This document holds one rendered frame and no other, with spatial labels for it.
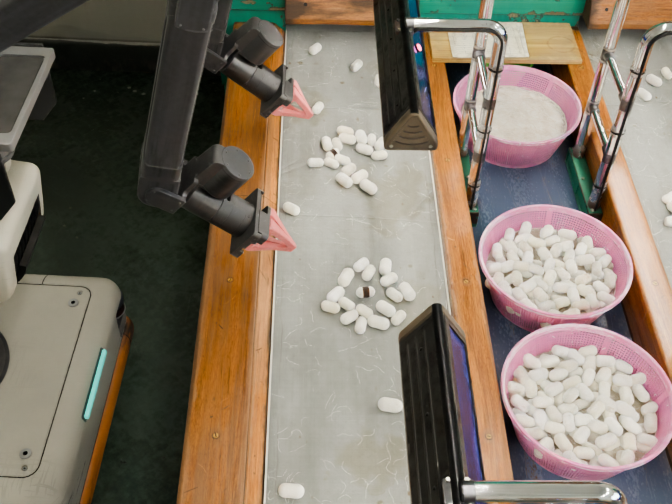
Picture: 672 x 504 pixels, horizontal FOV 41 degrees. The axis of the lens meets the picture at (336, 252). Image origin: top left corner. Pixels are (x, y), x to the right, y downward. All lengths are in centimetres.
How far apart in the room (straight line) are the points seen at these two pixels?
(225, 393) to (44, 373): 76
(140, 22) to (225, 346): 195
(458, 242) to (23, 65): 79
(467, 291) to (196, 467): 54
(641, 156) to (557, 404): 64
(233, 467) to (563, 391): 53
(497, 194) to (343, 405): 64
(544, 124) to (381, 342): 69
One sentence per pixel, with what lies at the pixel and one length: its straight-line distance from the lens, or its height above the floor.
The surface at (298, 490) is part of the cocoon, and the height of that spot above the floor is 76.
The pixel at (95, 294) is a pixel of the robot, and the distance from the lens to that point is 218.
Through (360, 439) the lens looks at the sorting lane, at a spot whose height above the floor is 74.
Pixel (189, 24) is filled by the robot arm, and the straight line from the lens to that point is 105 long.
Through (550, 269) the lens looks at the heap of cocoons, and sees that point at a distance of 162.
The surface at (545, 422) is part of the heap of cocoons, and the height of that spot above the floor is 74.
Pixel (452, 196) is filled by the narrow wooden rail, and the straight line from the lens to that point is 167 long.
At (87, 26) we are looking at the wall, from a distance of 327.
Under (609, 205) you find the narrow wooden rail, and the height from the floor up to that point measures 75.
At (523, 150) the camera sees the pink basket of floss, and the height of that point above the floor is 74.
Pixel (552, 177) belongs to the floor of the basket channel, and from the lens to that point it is 190.
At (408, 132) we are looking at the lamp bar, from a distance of 131.
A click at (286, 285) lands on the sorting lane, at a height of 74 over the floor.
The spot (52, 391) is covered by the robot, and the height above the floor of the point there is 28.
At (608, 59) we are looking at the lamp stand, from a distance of 174.
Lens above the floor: 190
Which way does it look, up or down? 47 degrees down
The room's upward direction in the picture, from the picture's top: 2 degrees clockwise
